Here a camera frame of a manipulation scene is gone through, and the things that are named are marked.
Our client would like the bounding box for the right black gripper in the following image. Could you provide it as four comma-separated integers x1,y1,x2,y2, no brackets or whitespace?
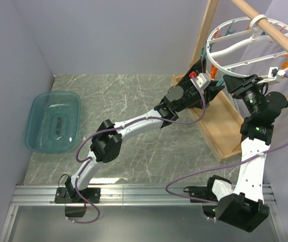
222,74,264,117

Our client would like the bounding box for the black striped underwear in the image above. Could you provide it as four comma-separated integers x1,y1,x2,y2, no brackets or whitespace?
178,57,206,87

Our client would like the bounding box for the white round clip hanger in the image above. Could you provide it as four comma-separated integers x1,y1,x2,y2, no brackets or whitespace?
205,17,288,78

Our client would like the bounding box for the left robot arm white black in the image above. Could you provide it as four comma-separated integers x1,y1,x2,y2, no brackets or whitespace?
65,73,224,203

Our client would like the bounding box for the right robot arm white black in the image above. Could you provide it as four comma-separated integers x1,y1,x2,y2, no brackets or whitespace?
189,75,288,232

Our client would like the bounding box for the teal clothes peg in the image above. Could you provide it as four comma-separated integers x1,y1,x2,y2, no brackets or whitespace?
225,26,236,36
216,78,225,87
200,47,206,59

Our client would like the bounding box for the orange clothes peg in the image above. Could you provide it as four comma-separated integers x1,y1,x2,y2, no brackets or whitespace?
210,65,218,79
212,28,222,39
281,59,288,70

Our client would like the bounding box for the teal transparent plastic bin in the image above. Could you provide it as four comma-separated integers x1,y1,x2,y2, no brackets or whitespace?
25,91,81,153

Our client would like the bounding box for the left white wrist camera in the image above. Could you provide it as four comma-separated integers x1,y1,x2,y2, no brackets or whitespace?
191,73,211,90

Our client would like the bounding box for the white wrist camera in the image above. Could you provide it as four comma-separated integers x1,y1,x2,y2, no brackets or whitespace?
257,67,286,85
191,73,211,90

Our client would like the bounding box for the wooden hanger rack frame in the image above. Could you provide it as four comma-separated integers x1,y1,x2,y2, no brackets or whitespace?
171,0,288,162

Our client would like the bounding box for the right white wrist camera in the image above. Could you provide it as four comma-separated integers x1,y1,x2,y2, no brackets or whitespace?
257,67,286,85

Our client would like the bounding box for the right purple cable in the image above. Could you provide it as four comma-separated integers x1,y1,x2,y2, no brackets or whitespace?
165,73,288,205

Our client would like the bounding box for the purple cable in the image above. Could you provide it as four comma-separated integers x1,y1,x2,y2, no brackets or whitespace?
74,77,207,224
165,73,288,205

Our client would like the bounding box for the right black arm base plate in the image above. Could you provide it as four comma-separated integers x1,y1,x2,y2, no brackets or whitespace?
183,186,209,200

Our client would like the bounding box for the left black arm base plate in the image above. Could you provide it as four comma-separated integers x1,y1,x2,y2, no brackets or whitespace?
54,187,101,204

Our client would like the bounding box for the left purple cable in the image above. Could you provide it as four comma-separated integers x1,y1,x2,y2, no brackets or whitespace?
74,77,207,224

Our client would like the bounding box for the aluminium mounting rail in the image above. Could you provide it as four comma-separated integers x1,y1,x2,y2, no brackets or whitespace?
8,183,278,208

